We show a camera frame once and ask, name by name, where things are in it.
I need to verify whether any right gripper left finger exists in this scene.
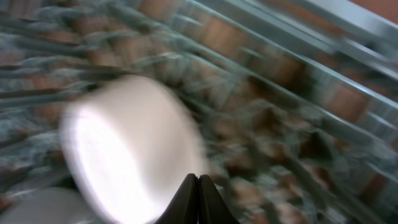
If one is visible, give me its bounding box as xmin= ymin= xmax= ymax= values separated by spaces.
xmin=155 ymin=174 xmax=198 ymax=224

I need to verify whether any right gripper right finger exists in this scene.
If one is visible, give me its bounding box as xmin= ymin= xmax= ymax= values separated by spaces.
xmin=198 ymin=175 xmax=239 ymax=224

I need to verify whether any pink bowl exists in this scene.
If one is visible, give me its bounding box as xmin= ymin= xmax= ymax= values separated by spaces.
xmin=60 ymin=75 xmax=208 ymax=223

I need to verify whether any grey dishwasher rack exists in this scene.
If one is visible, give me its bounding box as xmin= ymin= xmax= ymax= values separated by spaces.
xmin=1 ymin=1 xmax=397 ymax=223

